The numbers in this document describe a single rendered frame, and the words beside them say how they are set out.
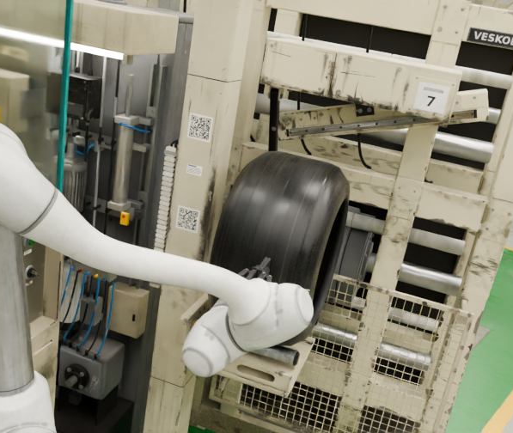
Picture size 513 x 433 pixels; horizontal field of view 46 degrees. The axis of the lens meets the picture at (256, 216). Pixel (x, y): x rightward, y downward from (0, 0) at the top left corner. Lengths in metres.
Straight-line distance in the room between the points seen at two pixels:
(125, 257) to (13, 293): 0.27
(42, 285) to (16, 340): 0.57
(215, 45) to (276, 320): 0.88
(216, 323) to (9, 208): 0.47
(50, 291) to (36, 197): 0.87
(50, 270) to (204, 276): 0.82
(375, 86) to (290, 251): 0.62
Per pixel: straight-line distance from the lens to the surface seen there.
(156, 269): 1.11
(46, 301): 1.91
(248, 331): 1.18
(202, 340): 1.23
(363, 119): 2.06
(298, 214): 1.61
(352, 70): 1.92
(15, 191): 1.03
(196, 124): 1.80
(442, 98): 1.90
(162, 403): 2.21
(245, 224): 1.62
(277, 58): 1.97
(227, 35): 1.74
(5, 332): 1.30
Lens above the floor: 1.87
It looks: 19 degrees down
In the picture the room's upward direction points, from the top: 10 degrees clockwise
